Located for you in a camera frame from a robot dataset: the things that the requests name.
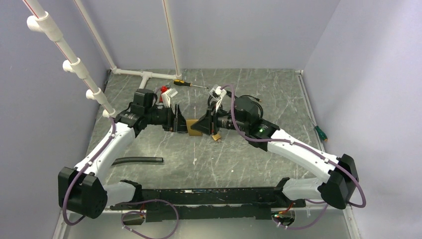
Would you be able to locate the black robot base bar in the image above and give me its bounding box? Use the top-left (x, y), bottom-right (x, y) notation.
top-left (110, 178), bottom-right (306, 222)

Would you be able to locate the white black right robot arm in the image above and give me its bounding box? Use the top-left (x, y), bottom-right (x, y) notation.
top-left (190, 97), bottom-right (367, 210)

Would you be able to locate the yellow black screwdriver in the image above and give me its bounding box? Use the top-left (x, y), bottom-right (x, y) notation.
top-left (173, 79), bottom-right (208, 89)

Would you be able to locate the white PVC pipe frame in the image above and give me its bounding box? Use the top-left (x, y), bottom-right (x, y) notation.
top-left (22, 0), bottom-right (183, 133)

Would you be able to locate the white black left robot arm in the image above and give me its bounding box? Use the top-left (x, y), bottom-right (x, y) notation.
top-left (58, 89), bottom-right (188, 219)

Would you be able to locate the large brass padlock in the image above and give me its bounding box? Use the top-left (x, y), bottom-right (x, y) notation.
top-left (186, 119), bottom-right (204, 137)

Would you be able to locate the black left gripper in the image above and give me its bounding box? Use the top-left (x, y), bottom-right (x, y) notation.
top-left (145, 104), bottom-right (194, 132)

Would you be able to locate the green handled screwdriver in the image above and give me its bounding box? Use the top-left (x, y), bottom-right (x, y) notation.
top-left (309, 116), bottom-right (328, 142)

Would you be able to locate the black corrugated hose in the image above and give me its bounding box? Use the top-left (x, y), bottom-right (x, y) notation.
top-left (112, 157), bottom-right (164, 166)

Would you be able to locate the small brass padlock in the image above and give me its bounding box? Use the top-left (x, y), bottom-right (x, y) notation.
top-left (211, 133), bottom-right (221, 142)

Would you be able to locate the black coiled cable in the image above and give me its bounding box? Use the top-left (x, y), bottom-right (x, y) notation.
top-left (207, 91), bottom-right (264, 120)

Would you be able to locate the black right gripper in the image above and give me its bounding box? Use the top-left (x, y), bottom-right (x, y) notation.
top-left (191, 101), bottom-right (248, 135)

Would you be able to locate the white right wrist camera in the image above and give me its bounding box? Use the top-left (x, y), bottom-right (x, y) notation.
top-left (209, 85), bottom-right (227, 112)

